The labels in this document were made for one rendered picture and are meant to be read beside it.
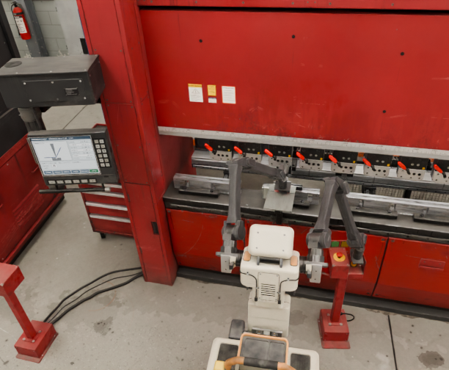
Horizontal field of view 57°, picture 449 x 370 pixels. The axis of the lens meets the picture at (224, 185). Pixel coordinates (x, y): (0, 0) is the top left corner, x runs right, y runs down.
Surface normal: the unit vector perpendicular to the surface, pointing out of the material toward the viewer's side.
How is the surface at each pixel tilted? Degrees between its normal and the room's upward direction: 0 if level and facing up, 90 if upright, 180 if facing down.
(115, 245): 0
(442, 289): 90
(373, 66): 90
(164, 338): 0
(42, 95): 90
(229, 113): 90
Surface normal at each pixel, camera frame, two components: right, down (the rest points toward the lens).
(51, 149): 0.00, 0.60
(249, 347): -0.04, -0.80
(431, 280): -0.24, 0.59
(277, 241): -0.17, -0.10
